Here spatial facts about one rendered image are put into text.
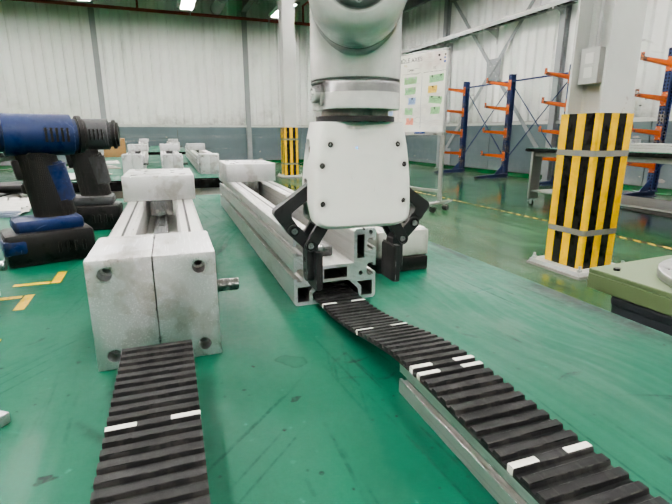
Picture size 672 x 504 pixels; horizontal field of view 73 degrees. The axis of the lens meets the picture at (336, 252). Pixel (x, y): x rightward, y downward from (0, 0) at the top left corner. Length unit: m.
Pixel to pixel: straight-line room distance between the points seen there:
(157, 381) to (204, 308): 0.10
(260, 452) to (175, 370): 0.08
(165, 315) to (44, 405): 0.10
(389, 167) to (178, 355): 0.25
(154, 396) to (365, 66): 0.30
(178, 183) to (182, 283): 0.41
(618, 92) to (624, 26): 0.39
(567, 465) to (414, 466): 0.09
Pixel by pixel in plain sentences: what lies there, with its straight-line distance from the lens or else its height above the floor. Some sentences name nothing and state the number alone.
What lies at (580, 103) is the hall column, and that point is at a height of 1.18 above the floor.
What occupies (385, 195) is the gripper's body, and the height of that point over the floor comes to 0.91.
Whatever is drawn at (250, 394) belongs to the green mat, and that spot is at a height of 0.78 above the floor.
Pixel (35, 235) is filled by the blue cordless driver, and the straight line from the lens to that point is 0.80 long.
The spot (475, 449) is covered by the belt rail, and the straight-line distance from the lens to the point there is 0.31.
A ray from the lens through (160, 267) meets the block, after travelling 0.40.
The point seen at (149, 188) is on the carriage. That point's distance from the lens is 0.80.
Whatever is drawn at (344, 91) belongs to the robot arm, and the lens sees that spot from 0.42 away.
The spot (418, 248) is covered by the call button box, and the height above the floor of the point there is 0.81.
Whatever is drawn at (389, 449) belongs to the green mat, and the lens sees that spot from 0.31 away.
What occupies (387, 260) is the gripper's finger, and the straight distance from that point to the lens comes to 0.49.
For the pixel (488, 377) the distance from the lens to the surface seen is 0.33.
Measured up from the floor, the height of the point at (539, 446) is 0.81.
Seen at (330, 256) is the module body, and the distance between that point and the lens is 0.56.
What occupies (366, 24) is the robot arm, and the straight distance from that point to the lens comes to 0.36.
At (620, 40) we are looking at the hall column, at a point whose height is 1.54.
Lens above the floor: 0.97
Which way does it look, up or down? 15 degrees down
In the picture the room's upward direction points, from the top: straight up
